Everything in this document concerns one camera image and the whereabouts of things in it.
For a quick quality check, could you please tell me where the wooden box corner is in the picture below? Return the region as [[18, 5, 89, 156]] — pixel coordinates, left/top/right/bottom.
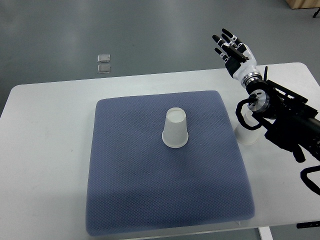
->
[[285, 0, 320, 10]]

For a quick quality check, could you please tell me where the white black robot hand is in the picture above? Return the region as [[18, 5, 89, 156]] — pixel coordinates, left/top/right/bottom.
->
[[212, 28, 263, 88]]

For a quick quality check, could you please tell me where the white paper cup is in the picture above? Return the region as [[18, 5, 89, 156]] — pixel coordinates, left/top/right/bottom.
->
[[234, 110, 261, 145], [162, 107, 189, 149]]

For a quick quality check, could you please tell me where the white paper cup on cushion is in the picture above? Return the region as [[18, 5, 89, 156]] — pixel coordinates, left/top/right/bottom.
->
[[162, 107, 189, 149]]

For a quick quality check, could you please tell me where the upper floor socket plate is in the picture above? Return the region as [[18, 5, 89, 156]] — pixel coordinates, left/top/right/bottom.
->
[[97, 53, 111, 63]]

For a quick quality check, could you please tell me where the black tripod leg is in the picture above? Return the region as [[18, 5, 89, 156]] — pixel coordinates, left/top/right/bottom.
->
[[312, 8, 320, 18]]

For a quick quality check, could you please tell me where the black table control panel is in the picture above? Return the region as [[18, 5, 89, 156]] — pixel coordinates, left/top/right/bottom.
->
[[296, 221, 320, 229]]

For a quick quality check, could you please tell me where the blue grey cushion pad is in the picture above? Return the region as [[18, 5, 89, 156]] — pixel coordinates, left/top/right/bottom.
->
[[86, 90, 255, 236]]

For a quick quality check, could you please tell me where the white table leg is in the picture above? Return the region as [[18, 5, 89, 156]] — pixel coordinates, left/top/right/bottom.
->
[[258, 226, 273, 240]]

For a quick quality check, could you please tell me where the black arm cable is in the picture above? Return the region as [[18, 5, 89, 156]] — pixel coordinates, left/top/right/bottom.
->
[[235, 97, 320, 196]]

